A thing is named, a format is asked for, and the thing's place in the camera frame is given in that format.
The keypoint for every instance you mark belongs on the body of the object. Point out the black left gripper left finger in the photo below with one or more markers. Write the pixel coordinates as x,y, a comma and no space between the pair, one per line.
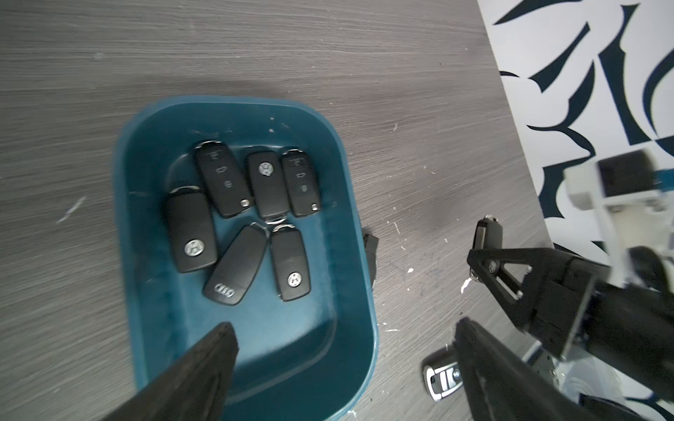
193,388

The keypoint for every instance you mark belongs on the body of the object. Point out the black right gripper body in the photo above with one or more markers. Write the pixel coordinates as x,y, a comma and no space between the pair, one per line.
567,303

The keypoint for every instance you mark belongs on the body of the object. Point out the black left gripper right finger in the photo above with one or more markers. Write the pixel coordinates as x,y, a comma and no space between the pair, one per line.
500,386

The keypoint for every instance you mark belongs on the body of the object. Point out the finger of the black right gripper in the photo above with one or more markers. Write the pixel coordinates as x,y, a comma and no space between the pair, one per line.
516,277

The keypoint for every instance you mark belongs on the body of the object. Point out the silver black BMW key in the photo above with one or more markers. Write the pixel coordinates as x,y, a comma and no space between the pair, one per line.
441,373

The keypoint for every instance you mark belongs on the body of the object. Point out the black Audi car key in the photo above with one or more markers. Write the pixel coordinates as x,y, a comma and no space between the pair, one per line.
237,268

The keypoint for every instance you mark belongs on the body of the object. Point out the black VW car key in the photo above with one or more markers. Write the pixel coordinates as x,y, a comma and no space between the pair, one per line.
268,186

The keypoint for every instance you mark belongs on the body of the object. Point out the teal plastic storage box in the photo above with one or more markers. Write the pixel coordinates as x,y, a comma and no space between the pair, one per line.
307,359

